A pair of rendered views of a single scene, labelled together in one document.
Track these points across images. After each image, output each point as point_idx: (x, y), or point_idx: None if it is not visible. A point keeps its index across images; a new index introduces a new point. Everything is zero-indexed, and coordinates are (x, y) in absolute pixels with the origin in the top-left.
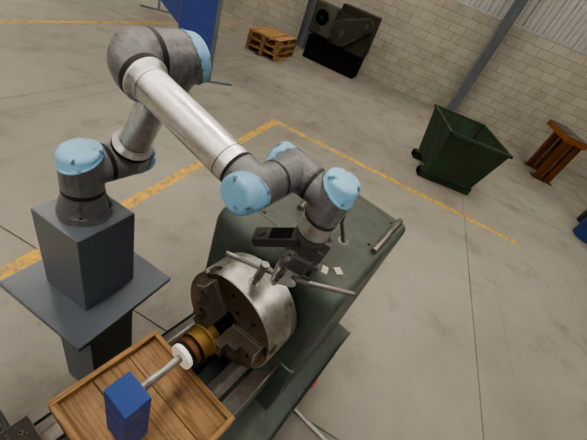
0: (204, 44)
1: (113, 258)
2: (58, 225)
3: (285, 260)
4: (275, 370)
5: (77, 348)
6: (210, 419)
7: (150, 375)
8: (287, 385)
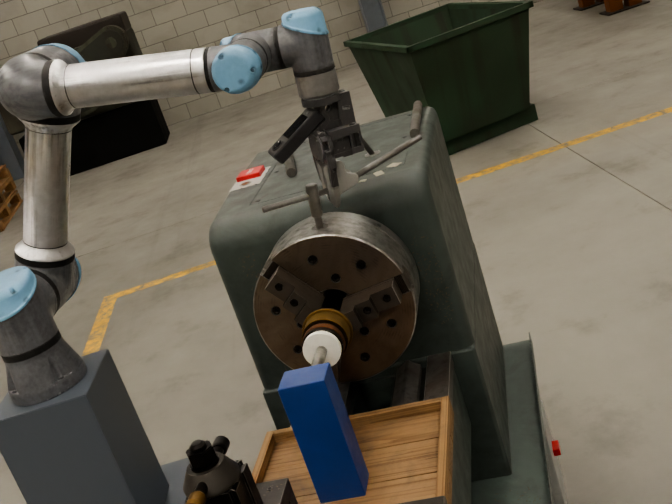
0: (65, 45)
1: (130, 434)
2: (41, 406)
3: (323, 147)
4: (456, 375)
5: None
6: (425, 421)
7: None
8: (509, 438)
